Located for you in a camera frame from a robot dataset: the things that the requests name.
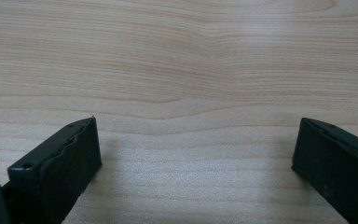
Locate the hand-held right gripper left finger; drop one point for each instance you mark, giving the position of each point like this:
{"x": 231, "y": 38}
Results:
{"x": 62, "y": 168}

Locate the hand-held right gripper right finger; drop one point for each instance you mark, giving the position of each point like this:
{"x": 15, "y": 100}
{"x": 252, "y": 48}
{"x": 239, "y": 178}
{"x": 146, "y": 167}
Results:
{"x": 338, "y": 165}

